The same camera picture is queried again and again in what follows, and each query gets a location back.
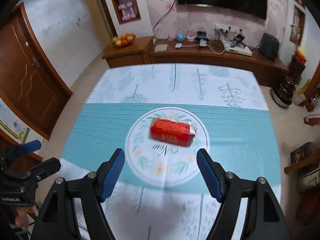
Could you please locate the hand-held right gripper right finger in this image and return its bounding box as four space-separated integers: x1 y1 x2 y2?
196 148 292 240

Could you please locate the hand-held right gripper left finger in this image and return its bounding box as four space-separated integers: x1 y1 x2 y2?
31 148 126 240

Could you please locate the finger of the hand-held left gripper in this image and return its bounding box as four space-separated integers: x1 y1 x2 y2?
0 140 42 165
10 157 62 182

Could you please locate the red snack packet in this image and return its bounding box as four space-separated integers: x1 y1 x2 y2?
150 118 197 147

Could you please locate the person's left forearm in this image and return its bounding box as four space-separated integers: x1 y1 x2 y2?
14 205 29 230

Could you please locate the blue tree print tablecloth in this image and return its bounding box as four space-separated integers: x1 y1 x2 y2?
60 64 282 240

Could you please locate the brown wooden door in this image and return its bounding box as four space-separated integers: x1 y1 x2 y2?
0 4 73 140

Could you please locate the dark printed cardboard box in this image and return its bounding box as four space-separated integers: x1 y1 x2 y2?
290 142 314 165

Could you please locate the metal cooking pot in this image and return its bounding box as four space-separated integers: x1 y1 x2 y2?
297 170 320 193

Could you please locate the red plastic bucket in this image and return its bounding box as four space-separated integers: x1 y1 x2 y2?
295 192 320 225

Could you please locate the dark brown floor vase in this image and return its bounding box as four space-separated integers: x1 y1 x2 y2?
270 50 307 109

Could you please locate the small white bucket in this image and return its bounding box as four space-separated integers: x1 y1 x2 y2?
292 90 307 107

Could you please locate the pink printed tablecloth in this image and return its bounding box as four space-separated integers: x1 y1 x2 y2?
304 110 320 128

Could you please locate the wooden television cabinet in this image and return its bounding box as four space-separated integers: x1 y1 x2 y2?
102 36 289 87

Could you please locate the white set-top box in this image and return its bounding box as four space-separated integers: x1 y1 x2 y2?
224 44 253 57

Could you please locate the black phone stand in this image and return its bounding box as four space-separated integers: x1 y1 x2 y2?
231 34 247 48

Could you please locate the dark green countertop appliance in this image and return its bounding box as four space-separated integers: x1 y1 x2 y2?
259 32 280 60

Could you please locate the pink dumbbell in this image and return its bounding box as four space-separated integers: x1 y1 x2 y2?
118 4 129 20
126 2 137 18

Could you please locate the cartoon wall poster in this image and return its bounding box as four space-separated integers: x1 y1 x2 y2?
0 100 30 144

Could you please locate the wire fruit basket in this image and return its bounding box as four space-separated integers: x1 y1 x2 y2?
112 32 136 48

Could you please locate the white wall power outlet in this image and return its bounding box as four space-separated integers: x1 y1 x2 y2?
212 23 232 32

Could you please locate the black television cable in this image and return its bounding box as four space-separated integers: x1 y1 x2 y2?
152 0 178 39

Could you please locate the white wall shelf unit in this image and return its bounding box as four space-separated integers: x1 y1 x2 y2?
95 0 150 38

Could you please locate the wooden framed wall niche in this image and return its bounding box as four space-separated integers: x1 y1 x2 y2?
290 5 306 46

